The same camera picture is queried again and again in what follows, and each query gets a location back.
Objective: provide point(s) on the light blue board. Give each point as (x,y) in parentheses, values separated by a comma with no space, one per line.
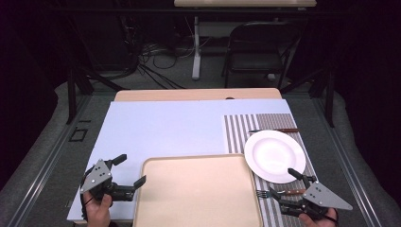
(164,129)

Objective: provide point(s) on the metal floor rail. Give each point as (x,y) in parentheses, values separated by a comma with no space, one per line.
(47,168)
(346,160)

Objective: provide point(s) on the background table with white leg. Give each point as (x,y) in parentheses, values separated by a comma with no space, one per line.
(196,56)

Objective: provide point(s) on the black folding chair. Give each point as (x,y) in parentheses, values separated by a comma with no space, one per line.
(255,44)

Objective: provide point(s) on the person's right hand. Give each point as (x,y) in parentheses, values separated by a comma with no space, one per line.
(321,222)

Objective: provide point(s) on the striped grey placemat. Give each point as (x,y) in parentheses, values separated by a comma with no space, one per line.
(242,129)

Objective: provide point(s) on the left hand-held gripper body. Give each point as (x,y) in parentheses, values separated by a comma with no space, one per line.
(98,178)

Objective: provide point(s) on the person's left hand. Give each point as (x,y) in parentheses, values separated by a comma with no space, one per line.
(99,213)

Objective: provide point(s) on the beige plastic tray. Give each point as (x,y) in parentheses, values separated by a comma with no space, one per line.
(195,192)

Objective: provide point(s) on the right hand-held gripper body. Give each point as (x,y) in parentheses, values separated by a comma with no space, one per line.
(321,197)

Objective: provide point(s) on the black metal stand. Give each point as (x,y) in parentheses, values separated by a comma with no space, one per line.
(329,97)
(72,94)

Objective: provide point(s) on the white round plate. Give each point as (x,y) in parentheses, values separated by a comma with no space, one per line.
(271,154)

